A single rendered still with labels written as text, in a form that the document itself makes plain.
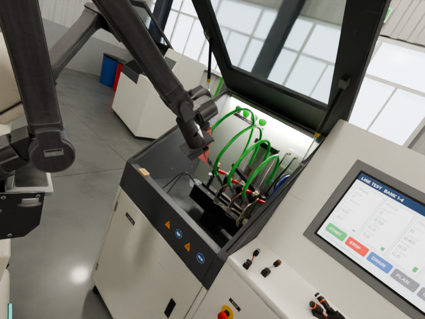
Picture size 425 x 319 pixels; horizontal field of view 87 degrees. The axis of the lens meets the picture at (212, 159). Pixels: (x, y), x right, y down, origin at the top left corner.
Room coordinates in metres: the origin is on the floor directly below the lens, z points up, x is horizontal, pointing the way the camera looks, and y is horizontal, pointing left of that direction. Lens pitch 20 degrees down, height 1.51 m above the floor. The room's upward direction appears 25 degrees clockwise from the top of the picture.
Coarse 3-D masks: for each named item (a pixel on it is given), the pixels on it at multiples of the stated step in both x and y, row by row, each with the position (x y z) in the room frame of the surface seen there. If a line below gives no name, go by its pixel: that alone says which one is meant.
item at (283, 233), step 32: (352, 128) 0.91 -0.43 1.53; (320, 160) 0.90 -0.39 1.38; (352, 160) 0.86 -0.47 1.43; (384, 160) 0.83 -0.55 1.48; (416, 160) 0.80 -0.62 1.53; (288, 192) 0.88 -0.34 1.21; (320, 192) 0.84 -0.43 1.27; (288, 224) 0.82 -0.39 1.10; (288, 256) 0.76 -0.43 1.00; (320, 256) 0.73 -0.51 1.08; (224, 288) 0.62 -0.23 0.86; (320, 288) 0.68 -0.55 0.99; (352, 288) 0.66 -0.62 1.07
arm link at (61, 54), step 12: (84, 12) 0.89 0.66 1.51; (96, 12) 0.90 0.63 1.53; (84, 24) 0.86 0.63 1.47; (96, 24) 0.90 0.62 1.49; (108, 24) 0.93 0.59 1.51; (72, 36) 0.82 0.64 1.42; (84, 36) 0.85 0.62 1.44; (60, 48) 0.77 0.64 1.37; (72, 48) 0.80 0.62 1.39; (60, 60) 0.75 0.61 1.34; (60, 72) 0.77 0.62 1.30
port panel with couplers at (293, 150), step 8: (296, 144) 1.18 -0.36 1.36; (288, 152) 1.16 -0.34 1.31; (296, 152) 1.16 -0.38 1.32; (304, 152) 1.15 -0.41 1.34; (280, 160) 1.19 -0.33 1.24; (288, 160) 1.17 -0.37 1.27; (296, 160) 1.15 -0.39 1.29; (280, 168) 1.17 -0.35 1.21; (288, 168) 1.16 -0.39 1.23; (272, 192) 1.16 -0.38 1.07
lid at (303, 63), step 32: (192, 0) 1.09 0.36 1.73; (224, 0) 0.99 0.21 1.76; (256, 0) 0.89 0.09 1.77; (288, 0) 0.81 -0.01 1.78; (320, 0) 0.74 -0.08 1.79; (352, 0) 0.67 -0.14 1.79; (384, 0) 0.62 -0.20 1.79; (224, 32) 1.14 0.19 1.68; (256, 32) 1.00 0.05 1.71; (288, 32) 0.89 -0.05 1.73; (320, 32) 0.81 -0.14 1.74; (352, 32) 0.72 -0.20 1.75; (224, 64) 1.31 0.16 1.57; (256, 64) 1.14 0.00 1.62; (288, 64) 1.00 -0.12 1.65; (320, 64) 0.89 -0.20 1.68; (352, 64) 0.78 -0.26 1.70; (256, 96) 1.33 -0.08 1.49; (288, 96) 1.12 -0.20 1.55; (320, 96) 1.00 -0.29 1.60; (352, 96) 0.86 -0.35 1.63
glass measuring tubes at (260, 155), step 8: (264, 144) 1.22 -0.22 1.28; (264, 152) 1.22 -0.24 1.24; (272, 152) 1.19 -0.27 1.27; (248, 160) 1.25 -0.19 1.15; (256, 160) 1.23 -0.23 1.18; (272, 160) 1.20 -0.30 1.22; (256, 168) 1.21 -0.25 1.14; (264, 168) 1.19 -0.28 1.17; (248, 176) 1.23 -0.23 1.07; (264, 176) 1.20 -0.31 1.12; (256, 184) 1.19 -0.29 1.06; (240, 192) 1.22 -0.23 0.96
